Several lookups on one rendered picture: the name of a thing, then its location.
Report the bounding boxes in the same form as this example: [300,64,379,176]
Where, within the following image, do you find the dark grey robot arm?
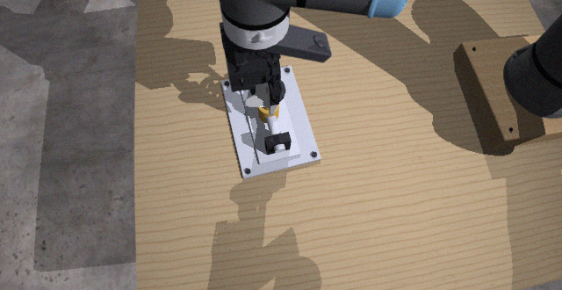
[220,0,562,119]

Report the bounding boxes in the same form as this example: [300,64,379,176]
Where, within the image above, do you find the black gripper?
[220,22,281,116]

